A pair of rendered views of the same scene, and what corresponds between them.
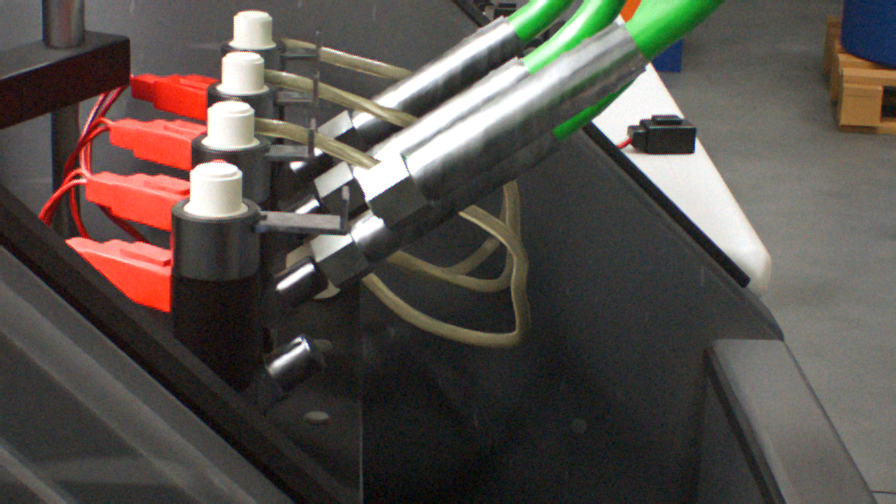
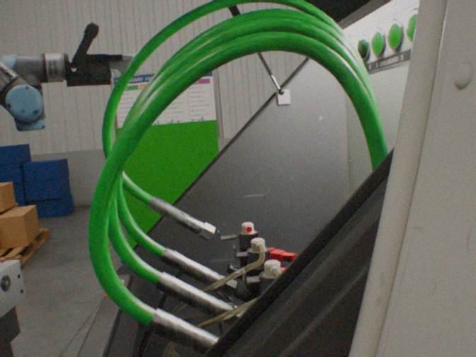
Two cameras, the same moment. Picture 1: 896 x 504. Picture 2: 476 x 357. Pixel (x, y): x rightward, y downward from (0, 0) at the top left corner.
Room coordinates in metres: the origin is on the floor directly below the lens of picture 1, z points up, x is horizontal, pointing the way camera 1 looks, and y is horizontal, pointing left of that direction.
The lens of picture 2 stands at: (1.14, 0.03, 1.25)
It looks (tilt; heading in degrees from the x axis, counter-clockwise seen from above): 8 degrees down; 176
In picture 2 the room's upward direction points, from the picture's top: 4 degrees counter-clockwise
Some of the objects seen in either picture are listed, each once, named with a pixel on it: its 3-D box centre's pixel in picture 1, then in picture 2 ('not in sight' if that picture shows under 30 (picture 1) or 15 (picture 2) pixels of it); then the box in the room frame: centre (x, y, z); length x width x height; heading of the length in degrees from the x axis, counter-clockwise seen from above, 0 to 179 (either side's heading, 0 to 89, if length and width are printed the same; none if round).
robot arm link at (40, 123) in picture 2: not in sight; (28, 108); (0.13, -0.42, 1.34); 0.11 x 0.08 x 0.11; 22
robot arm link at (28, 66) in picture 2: not in sight; (24, 70); (0.12, -0.42, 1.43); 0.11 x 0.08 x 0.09; 112
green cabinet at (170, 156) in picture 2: not in sight; (173, 185); (-3.04, -0.40, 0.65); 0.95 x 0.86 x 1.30; 94
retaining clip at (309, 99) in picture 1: (277, 86); (259, 274); (0.76, 0.07, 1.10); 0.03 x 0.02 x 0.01; 93
